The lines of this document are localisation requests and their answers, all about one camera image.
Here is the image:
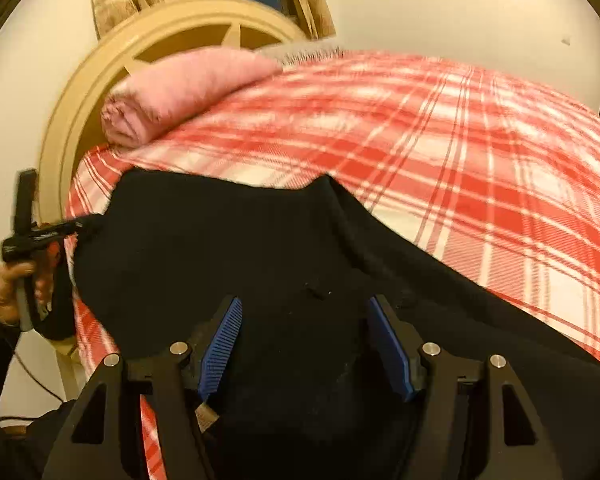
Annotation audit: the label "cream wooden headboard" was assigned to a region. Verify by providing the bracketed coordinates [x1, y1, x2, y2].
[35, 0, 309, 226]

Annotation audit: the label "striped pillow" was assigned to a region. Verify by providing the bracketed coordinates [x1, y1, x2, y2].
[256, 39, 344, 66]

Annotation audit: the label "black pants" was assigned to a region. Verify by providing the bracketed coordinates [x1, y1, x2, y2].
[73, 170, 600, 479]

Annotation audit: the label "red plaid bed sheet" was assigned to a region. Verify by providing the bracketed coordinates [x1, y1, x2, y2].
[61, 49, 600, 480]

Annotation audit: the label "pink rolled blanket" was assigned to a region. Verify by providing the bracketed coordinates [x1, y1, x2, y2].
[100, 47, 282, 148]

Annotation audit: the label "person's left hand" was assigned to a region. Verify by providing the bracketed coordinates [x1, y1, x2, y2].
[0, 243, 60, 326]

